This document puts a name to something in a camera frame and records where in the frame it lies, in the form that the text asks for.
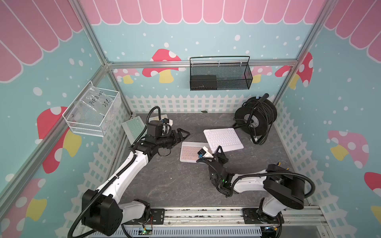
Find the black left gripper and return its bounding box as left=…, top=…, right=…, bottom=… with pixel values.
left=156, top=128, right=190, bottom=149

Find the white key keyboard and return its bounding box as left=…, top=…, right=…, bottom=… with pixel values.
left=203, top=128, right=244, bottom=152

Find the green key keyboard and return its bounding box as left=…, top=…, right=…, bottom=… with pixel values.
left=122, top=116, right=145, bottom=145

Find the yellow key keyboard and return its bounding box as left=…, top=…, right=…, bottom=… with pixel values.
left=149, top=114, right=168, bottom=122

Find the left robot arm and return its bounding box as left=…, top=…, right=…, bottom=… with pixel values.
left=67, top=120, right=190, bottom=238

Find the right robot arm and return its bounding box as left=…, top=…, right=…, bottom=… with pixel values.
left=196, top=147, right=316, bottom=225

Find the black box in basket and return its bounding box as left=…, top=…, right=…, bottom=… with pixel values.
left=190, top=75, right=217, bottom=91

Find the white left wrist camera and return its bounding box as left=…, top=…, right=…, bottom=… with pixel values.
left=197, top=146, right=213, bottom=159

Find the black cable reel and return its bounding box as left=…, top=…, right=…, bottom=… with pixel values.
left=233, top=93, right=277, bottom=145

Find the black mesh wall basket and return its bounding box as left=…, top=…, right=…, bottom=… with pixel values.
left=189, top=56, right=253, bottom=91

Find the clear wire wall basket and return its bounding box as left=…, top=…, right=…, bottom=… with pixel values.
left=63, top=81, right=122, bottom=137

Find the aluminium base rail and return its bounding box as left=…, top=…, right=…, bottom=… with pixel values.
left=80, top=205, right=328, bottom=238

